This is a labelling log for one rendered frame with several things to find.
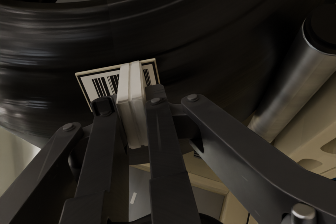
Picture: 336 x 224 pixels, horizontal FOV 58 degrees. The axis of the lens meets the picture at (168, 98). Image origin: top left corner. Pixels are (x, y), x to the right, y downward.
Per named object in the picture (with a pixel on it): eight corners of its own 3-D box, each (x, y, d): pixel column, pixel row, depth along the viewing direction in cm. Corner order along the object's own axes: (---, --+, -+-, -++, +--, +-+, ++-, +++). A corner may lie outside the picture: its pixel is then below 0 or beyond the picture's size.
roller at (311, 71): (244, 127, 57) (268, 135, 56) (238, 150, 55) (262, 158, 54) (312, -5, 25) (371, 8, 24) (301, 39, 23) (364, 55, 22)
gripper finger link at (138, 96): (129, 99, 16) (144, 96, 16) (130, 62, 22) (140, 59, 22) (143, 148, 17) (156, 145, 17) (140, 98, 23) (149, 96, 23)
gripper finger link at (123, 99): (143, 148, 17) (130, 151, 17) (140, 98, 23) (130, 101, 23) (129, 99, 16) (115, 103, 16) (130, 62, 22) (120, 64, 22)
